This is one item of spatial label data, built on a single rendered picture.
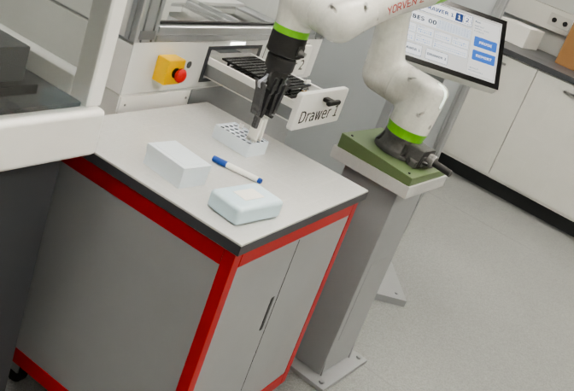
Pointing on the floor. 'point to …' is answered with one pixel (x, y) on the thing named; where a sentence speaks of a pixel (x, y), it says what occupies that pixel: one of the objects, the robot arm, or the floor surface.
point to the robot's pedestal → (356, 271)
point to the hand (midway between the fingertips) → (257, 127)
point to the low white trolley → (177, 265)
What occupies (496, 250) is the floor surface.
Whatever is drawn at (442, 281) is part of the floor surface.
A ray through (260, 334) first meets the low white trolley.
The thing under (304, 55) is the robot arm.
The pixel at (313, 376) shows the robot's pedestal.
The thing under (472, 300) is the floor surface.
